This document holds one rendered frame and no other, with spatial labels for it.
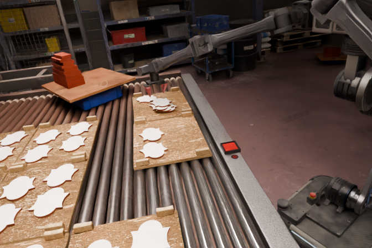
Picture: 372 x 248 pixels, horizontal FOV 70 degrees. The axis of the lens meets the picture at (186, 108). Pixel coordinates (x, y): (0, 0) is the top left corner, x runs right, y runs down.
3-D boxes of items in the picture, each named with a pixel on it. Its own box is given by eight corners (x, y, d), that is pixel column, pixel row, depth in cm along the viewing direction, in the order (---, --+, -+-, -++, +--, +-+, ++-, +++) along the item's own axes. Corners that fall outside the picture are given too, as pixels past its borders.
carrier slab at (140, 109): (180, 91, 196) (180, 89, 195) (194, 115, 159) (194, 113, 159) (132, 99, 190) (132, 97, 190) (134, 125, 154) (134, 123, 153)
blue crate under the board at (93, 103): (102, 87, 217) (99, 76, 213) (124, 96, 197) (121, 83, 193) (65, 101, 198) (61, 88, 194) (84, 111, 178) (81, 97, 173)
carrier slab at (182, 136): (193, 117, 157) (193, 114, 157) (212, 156, 121) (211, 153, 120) (133, 126, 153) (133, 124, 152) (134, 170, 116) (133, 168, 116)
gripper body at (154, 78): (165, 82, 167) (163, 71, 164) (150, 86, 162) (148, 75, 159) (160, 79, 172) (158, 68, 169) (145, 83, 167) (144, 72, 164)
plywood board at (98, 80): (101, 69, 230) (101, 67, 229) (135, 79, 197) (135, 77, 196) (41, 87, 199) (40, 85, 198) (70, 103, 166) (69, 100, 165)
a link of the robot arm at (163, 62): (211, 56, 127) (204, 33, 126) (202, 58, 123) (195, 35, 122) (163, 73, 161) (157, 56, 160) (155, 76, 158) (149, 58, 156)
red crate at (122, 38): (143, 37, 570) (141, 24, 558) (146, 41, 531) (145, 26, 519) (112, 42, 555) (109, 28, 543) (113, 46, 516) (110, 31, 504)
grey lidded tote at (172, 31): (183, 32, 587) (182, 20, 577) (190, 34, 556) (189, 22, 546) (162, 36, 571) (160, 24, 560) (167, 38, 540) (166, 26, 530)
